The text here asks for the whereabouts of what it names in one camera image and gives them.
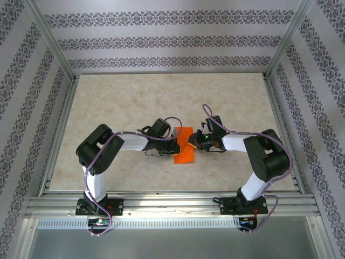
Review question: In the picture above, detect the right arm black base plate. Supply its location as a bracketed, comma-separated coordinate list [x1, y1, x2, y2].
[219, 196, 268, 216]

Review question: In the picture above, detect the aluminium frame post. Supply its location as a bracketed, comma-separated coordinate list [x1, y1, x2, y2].
[23, 0, 78, 81]
[265, 0, 318, 79]

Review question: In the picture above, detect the aluminium frame beam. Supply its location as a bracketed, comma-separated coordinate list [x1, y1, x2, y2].
[10, 217, 38, 259]
[306, 215, 336, 259]

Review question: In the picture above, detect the grey slotted cable duct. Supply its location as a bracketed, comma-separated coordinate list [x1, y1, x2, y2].
[36, 217, 240, 229]

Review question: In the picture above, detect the grey metal panel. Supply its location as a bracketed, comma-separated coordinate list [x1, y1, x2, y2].
[26, 228, 324, 259]

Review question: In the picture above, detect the orange paper sheet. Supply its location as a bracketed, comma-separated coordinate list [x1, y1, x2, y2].
[172, 126, 196, 165]

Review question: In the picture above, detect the aluminium side rail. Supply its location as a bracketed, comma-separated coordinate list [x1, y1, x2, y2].
[37, 75, 81, 196]
[262, 75, 306, 194]

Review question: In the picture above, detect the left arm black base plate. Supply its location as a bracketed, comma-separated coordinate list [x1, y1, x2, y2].
[75, 199, 125, 216]

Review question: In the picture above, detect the aluminium mounting rail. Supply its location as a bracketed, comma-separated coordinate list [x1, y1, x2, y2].
[25, 191, 320, 217]

